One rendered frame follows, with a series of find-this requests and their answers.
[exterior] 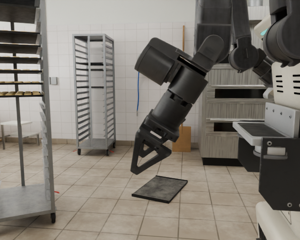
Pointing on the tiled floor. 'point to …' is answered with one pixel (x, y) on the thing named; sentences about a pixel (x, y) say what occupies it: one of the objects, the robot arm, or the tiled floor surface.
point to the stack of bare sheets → (160, 189)
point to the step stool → (17, 132)
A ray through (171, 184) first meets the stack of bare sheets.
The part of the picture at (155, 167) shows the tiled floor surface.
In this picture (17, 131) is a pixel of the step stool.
